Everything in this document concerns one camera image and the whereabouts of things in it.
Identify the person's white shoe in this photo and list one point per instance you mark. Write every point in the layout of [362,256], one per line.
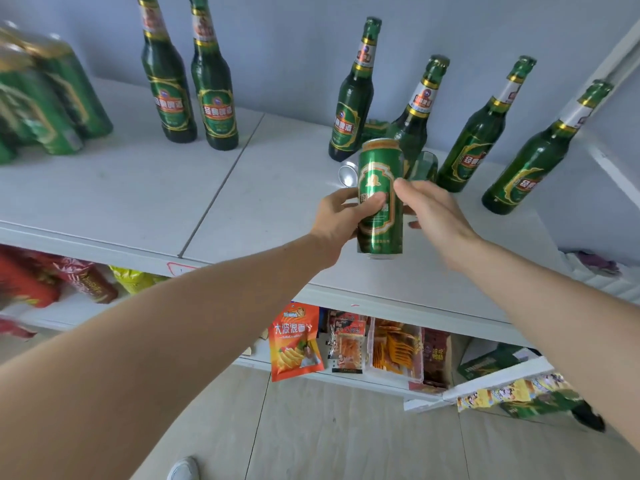
[184,469]

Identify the clear plastic snack box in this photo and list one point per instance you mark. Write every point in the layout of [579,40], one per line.
[395,349]

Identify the person's right hand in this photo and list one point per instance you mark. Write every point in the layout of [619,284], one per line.
[442,219]

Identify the dark red snack packet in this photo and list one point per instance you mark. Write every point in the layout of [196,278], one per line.
[90,282]

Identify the green beer can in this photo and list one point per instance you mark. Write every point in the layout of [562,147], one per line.
[374,128]
[381,164]

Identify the red outlined shelf label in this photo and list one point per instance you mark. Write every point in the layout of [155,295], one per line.
[181,268]

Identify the lying can with silver end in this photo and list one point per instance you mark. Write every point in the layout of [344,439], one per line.
[348,174]

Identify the dark brown snack packet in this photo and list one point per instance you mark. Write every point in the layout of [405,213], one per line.
[437,357]

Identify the black object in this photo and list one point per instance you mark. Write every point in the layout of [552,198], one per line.
[590,418]

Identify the lying green beer can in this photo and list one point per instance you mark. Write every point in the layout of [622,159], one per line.
[374,128]

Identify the green glass beer bottle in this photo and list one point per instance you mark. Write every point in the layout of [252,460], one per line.
[215,94]
[167,89]
[532,169]
[352,104]
[417,114]
[475,144]

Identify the person's left forearm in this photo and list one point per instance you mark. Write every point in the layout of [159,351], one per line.
[165,354]

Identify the orange potato chip packet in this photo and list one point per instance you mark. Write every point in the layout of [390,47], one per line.
[295,344]

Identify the wrapped pack of green cans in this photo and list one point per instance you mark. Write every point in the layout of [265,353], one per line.
[45,99]

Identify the small clear orange snack packet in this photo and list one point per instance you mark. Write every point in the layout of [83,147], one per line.
[348,349]

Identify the person's right forearm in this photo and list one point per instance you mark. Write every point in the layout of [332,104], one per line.
[560,319]

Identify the person's left hand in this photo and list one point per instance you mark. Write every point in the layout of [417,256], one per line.
[332,222]

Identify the white shelf unit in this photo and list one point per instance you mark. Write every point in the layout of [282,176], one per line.
[150,184]

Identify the person's left thumb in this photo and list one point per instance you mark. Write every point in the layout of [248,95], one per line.
[370,204]

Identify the yellow snack packet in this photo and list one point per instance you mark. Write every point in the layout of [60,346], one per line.
[132,279]

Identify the purple cloth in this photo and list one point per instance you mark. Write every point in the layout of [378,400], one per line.
[600,262]

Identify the green cardboard carton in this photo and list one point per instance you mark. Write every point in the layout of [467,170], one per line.
[492,362]

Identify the strip of yellow snack packets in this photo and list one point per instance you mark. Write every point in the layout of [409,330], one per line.
[510,392]

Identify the person's right fingers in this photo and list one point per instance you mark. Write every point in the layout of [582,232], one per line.
[407,190]

